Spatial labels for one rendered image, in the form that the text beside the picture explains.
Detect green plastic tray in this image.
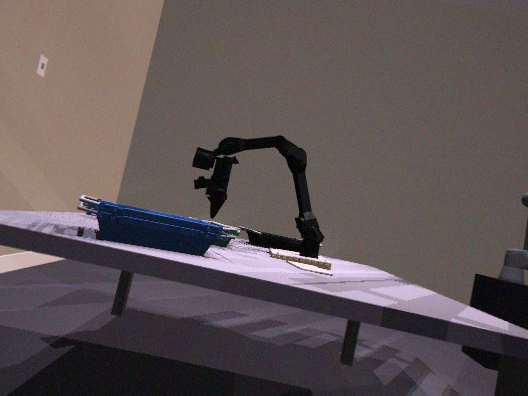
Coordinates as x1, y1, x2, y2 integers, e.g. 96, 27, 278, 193
212, 231, 240, 247

